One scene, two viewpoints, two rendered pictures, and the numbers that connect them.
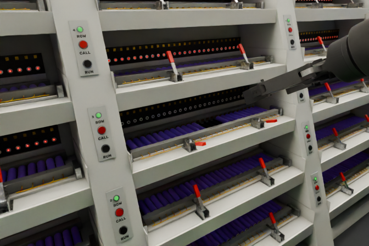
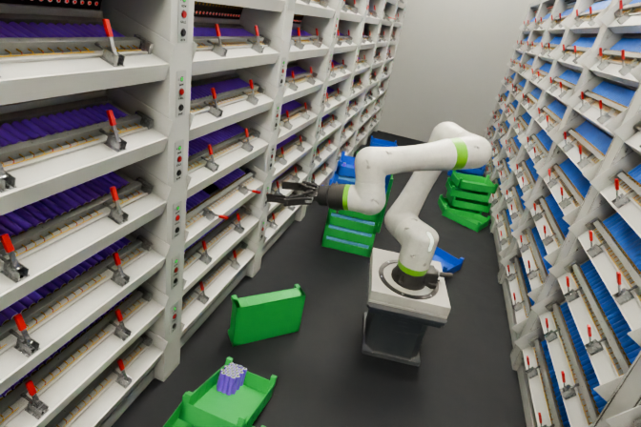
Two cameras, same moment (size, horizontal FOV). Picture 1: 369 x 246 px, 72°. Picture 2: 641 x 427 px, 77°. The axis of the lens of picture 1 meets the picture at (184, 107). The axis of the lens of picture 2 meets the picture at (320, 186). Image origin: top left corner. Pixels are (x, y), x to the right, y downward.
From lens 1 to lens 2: 1.03 m
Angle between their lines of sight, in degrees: 50
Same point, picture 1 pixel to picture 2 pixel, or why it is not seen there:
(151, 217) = not seen: hidden behind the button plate
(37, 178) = (124, 254)
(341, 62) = (322, 200)
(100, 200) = (168, 264)
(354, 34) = (331, 193)
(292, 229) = (242, 259)
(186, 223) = (197, 268)
